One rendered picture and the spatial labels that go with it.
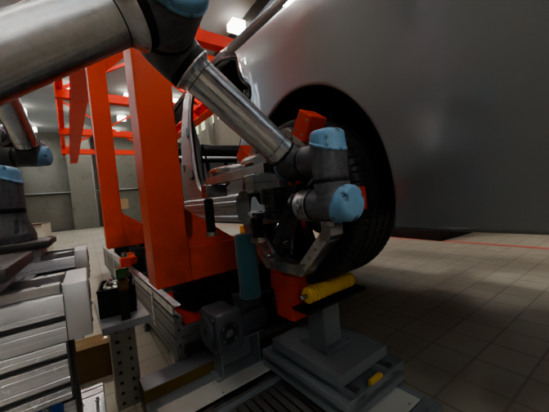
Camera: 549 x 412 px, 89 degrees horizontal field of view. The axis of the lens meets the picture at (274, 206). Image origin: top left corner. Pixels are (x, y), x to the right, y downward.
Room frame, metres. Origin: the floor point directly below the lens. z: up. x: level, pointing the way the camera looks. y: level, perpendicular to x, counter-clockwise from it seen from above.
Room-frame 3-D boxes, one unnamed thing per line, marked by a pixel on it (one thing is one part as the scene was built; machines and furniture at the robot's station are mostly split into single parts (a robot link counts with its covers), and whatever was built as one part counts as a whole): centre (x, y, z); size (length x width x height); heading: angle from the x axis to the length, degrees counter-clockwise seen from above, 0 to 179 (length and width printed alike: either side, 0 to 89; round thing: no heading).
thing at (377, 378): (1.20, -0.17, 0.13); 0.50 x 0.36 x 0.10; 37
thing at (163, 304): (2.35, 1.25, 0.28); 2.47 x 0.09 x 0.22; 37
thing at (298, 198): (0.65, -0.08, 0.85); 0.08 x 0.05 x 0.08; 127
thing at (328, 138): (0.60, -0.12, 0.95); 0.11 x 0.08 x 0.11; 28
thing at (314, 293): (1.07, -0.18, 0.51); 0.29 x 0.06 x 0.06; 127
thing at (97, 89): (2.86, 1.69, 1.75); 0.19 x 0.19 x 2.45; 37
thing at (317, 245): (1.10, -0.03, 0.85); 0.54 x 0.07 x 0.54; 37
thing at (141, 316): (1.25, 0.74, 0.44); 0.43 x 0.17 x 0.03; 37
